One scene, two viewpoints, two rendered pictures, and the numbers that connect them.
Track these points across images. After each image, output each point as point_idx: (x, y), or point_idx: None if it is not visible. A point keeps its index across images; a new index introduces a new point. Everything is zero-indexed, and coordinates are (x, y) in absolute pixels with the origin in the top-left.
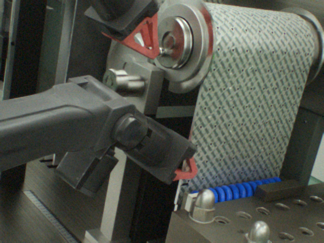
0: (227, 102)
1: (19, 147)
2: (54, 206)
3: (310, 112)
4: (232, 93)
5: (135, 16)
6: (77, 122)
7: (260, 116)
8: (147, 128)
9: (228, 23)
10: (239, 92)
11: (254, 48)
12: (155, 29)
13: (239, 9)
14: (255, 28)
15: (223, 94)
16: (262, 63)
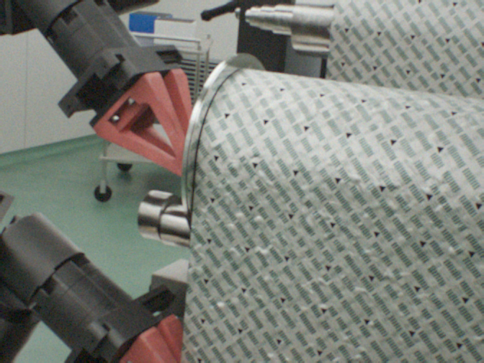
0: (263, 282)
1: None
2: None
3: None
4: (273, 265)
5: (75, 83)
6: None
7: (379, 352)
8: (45, 276)
9: (262, 109)
10: (292, 269)
11: (317, 169)
12: (164, 117)
13: (348, 88)
14: (341, 126)
15: (248, 261)
16: (350, 209)
